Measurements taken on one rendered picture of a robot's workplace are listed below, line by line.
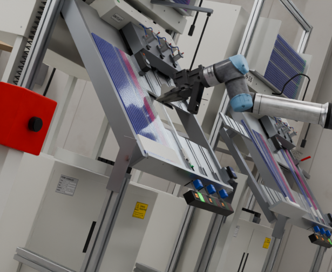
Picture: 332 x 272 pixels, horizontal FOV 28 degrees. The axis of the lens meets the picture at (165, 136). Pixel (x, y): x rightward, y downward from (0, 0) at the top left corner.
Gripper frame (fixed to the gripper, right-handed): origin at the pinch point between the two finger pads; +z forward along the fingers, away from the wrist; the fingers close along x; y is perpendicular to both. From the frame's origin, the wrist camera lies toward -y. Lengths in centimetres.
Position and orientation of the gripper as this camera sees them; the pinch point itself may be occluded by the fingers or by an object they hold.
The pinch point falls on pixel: (160, 101)
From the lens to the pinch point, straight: 253.3
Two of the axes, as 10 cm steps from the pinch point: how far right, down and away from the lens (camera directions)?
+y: -1.8, -9.2, 3.5
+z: -8.6, 3.2, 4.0
